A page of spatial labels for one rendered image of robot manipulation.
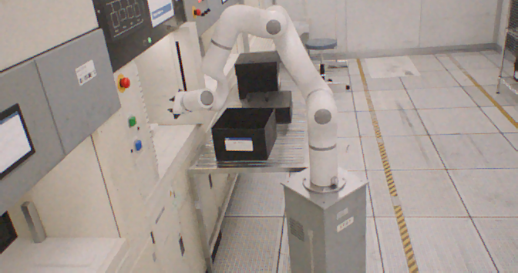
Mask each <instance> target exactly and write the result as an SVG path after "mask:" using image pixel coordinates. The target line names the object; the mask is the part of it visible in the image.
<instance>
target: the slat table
mask: <svg viewBox="0 0 518 273"><path fill-rule="evenodd" d="M285 90H290V91H291V97H292V104H293V110H292V116H295V117H292V119H291V123H277V125H282V126H277V140H276V142H275V144H276V145H274V147H272V149H271V152H279V153H270V156H269V157H268V158H278V159H267V160H216V159H215V153H214V149H210V148H214V147H209V146H213V140H212V134H211V127H210V130H209V132H208V133H207V135H206V137H205V139H204V140H203V142H202V144H201V146H200V148H199V150H198V151H197V154H196V156H195V157H194V159H193V162H191V163H190V166H189V167H188V169H187V171H188V174H189V178H190V187H191V191H193V199H194V201H199V203H200V209H196V212H197V220H198V224H199V229H200V236H201V241H202V245H203V252H204V257H205V262H206V266H207V273H214V268H213V263H212V258H211V253H210V249H211V246H212V244H213V241H214V238H215V235H216V232H217V228H218V225H220V221H221V219H222V217H223V214H224V210H225V207H226V204H227V201H228V198H229V196H230V192H231V189H232V187H233V184H234V180H235V177H236V175H237V173H283V172H302V171H303V170H305V169H307V168H309V167H310V161H309V147H308V118H307V115H304V114H307V107H306V103H305V99H304V96H303V94H302V92H301V91H300V90H299V88H298V87H297V86H296V84H295V83H294V81H293V80H284V81H281V89H280V91H285ZM302 98H303V99H304V101H303V99H302ZM243 103H244V99H239V95H238V88H237V83H235V84H234V87H233V89H232V90H231V91H230V94H229V96H228V97H227V101H226V103H225V104H224V107H223V109H222V110H221V111H220V112H219V113H218V114H217V117H216V118H215V120H214V122H213V124H214V123H215V122H216V120H217V119H218V117H220V116H221V114H222V113H223V112H224V111H225V109H226V108H241V107H242V106H243ZM231 106H232V107H231ZM295 107H297V108H295ZM302 109H304V110H302ZM304 118H307V119H304ZM294 120H297V121H294ZM306 120H307V121H306ZM213 124H212V125H211V126H213ZM300 124H307V125H300ZM295 126H299V127H300V128H294V127H295ZM305 131H306V132H305ZM287 132H293V133H287ZM286 134H291V135H286ZM305 134H306V135H305ZM286 139H293V140H286ZM288 141H298V142H288ZM304 141H305V142H304ZM295 143H305V144H295ZM284 149H296V150H284ZM298 151H304V152H298ZM205 153H210V154H205ZM283 154H299V156H283ZM282 158H287V159H282ZM303 158H304V159H303ZM296 160H304V162H303V161H296ZM257 161H277V162H257ZM216 162H218V163H216ZM224 162H236V163H224ZM290 163H304V164H290ZM250 164H274V165H250ZM204 165H216V166H204ZM223 165H231V166H223ZM232 173H234V174H233V176H232V178H231V181H230V185H229V187H228V190H227V193H226V196H225V198H224V202H223V204H222V207H221V210H220V213H219V214H218V216H217V219H216V222H215V225H214V229H213V230H212V233H211V236H210V240H209V241H208V237H207V229H206V224H205V220H204V212H203V206H202V202H201V197H200V190H199V185H198V180H197V174H232Z"/></svg>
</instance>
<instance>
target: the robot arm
mask: <svg viewBox="0 0 518 273"><path fill-rule="evenodd" d="M241 32H243V33H247V34H251V35H255V36H257V37H261V38H266V39H272V41H274V44H275V47H276V49H277V52H278V54H279V56H280V57H281V60H282V62H283V63H284V66H285V67H286V69H287V71H288V72H289V75H290V77H291V78H292V79H293V81H294V83H295V84H296V86H297V87H298V88H299V90H300V91H301V92H302V94H303V96H304V99H305V102H306V107H307V118H308V147H309V161H310V172H308V173H307V174H305V176H304V177H303V185H304V187H305V188H307V189H308V190H310V191H312V192H315V193H320V194H328V193H333V192H335V191H338V190H341V189H342V188H343V187H344V186H345V183H346V179H345V175H344V174H342V173H341V172H339V171H338V154H337V129H338V110H337V106H336V102H335V96H334V94H333V92H332V91H331V89H330V87H329V86H327V84H326V83H325V81H324V80H323V79H322V78H321V77H320V75H319V74H318V71H317V70H316V68H315V67H314V65H313V63H312V61H311V60H310V58H309V56H308V54H307V52H306V50H305V49H304V46H303V44H302V41H301V39H299V37H298V34H297V32H296V30H295V28H294V26H293V24H292V22H291V19H290V17H289V15H288V13H287V12H286V10H285V9H284V8H283V7H281V6H279V5H272V6H270V7H268V8H266V10H263V9H259V8H255V7H251V6H248V5H233V6H231V7H228V8H226V9H225V10H224V11H223V13H222V14H221V16H220V19H218V22H217V25H216V28H215V30H214V33H213V35H212V37H211V40H210V43H209V45H208V48H207V51H206V54H205V56H204V58H203V62H202V65H201V70H202V71H203V74H205V75H206V76H209V77H210V78H212V79H214V80H215V81H217V87H216V89H215V92H214V93H213V91H212V90H210V89H208V88H203V89H197V90H194V91H189V92H183V90H181V89H179V90H178V93H176V95H175V96H174V97H172V98H171V99H170V100H171V102H174V106H173V109H168V111H170V113H173V115H174V119H176V120H177V118H178V117H179V116H184V115H187V114H188V113H192V112H193V111H197V110H208V111H214V112H217V111H221V110H222V109H223V107H224V104H225V103H226V101H227V97H228V94H229V83H228V81H227V78H226V76H225V75H224V67H225V65H226V62H227V60H228V58H229V55H230V53H231V51H232V48H233V46H234V43H235V41H236V39H237V36H238V34H239V33H241Z"/></svg>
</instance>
